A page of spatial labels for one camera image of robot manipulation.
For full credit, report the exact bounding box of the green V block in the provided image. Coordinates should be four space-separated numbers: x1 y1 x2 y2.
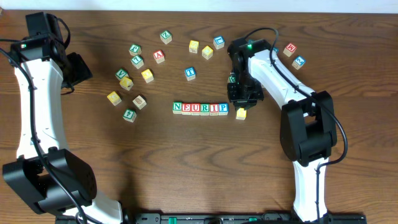
115 68 129 80

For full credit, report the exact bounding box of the green N block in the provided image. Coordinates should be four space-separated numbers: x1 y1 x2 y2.
172 101 182 114

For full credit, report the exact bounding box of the green 4 block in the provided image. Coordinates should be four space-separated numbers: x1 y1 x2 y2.
123 109 137 123

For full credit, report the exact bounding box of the yellow block middle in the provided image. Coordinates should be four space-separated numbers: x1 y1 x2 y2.
141 69 154 83

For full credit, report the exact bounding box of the yellow G block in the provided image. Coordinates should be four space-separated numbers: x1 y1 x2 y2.
201 45 214 60

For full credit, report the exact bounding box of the plain wooden picture block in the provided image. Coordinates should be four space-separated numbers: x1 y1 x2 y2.
132 95 147 110

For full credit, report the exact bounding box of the blue T block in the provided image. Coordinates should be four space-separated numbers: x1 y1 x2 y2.
184 67 197 81

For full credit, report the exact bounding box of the yellow block lower left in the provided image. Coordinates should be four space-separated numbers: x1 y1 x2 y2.
107 91 122 106

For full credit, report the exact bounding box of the blue L block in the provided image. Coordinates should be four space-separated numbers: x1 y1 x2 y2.
213 35 225 50

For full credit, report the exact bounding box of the yellow block far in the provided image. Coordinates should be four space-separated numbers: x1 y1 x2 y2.
188 40 199 54

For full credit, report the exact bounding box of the red U block moved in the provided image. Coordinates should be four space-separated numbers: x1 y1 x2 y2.
190 103 201 116

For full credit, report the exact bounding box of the green Z block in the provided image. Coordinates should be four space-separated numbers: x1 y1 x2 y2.
160 30 172 44

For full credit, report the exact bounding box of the yellow S block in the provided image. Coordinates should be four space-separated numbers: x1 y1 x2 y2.
236 108 247 120

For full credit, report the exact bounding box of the red E block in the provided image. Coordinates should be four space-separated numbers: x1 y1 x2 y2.
182 103 192 115

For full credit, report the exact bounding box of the red M block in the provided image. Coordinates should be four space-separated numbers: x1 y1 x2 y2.
283 43 297 57

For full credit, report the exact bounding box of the yellow block beside V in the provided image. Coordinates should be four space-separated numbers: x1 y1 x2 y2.
119 77 134 91

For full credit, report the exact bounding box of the green R block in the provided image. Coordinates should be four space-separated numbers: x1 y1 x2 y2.
200 103 210 116

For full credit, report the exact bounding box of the blue P block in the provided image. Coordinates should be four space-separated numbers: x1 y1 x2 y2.
218 103 229 116

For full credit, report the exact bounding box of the red A block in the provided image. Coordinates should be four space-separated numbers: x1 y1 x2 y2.
153 50 165 63

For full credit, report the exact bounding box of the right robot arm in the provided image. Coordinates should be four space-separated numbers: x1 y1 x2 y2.
227 38 337 222

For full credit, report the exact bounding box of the green B block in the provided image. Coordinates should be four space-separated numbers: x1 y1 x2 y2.
228 75 236 83

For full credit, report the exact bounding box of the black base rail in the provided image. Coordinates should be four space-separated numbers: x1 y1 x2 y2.
135 212 367 224

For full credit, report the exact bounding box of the red I block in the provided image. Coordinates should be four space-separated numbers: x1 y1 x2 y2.
210 103 220 116

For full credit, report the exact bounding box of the blue 2 block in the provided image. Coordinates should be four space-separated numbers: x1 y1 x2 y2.
292 55 306 70

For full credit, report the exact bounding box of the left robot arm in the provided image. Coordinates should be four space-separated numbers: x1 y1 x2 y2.
2 12 129 223

